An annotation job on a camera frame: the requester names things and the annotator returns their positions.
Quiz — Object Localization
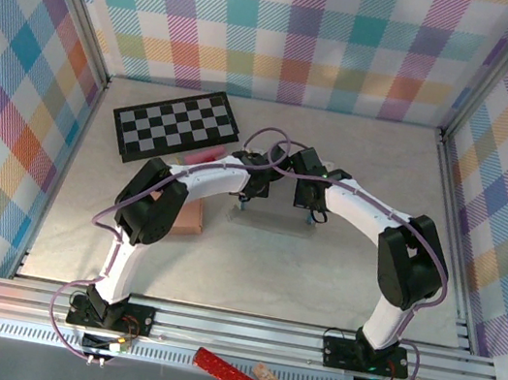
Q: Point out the black folding chessboard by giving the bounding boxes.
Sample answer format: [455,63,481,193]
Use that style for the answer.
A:
[104,73,248,183]

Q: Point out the aluminium cross rail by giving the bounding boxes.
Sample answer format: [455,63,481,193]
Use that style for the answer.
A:
[0,270,508,380]

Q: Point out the slotted grey cable duct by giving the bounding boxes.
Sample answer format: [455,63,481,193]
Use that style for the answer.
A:
[0,317,358,380]

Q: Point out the aluminium corner post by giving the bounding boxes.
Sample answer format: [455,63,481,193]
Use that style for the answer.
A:
[438,0,508,155]
[7,0,127,90]

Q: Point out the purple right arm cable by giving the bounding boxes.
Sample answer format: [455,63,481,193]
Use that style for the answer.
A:
[230,138,469,380]

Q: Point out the pink paper box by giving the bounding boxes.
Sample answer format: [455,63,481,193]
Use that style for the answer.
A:
[170,194,208,239]

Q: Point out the teal paper box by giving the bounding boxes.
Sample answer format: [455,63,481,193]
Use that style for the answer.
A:
[225,194,321,242]

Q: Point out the pink cone tube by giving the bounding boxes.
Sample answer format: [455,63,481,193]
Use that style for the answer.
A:
[181,141,228,174]

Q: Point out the brown paper tag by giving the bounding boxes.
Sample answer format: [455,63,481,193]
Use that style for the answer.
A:
[251,361,279,380]

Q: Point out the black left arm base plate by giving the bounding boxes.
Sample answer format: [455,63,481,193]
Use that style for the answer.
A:
[64,293,158,338]

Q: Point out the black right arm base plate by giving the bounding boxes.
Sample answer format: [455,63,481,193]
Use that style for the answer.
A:
[319,332,414,380]

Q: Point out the aluminium side rail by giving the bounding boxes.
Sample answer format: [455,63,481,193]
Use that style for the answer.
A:
[401,128,508,356]
[10,64,113,291]

